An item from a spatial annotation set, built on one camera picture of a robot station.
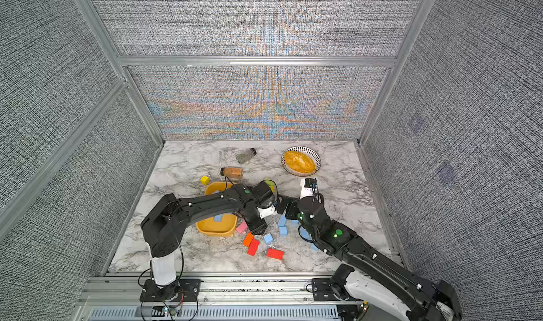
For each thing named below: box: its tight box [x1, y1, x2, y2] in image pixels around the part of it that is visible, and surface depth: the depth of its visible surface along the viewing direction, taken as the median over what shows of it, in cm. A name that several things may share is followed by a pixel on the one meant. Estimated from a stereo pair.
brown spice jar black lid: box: [219, 166, 244, 179], surface depth 105 cm
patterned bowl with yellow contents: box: [280, 145, 322, 177], surface depth 107 cm
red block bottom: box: [267, 247, 285, 261], surface depth 84 cm
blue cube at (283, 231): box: [279, 226, 288, 237], surface depth 87 cm
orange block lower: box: [242, 231, 254, 247], surface depth 87 cm
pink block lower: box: [236, 221, 249, 234], surface depth 89 cm
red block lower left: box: [247, 238, 261, 257], surface depth 85 cm
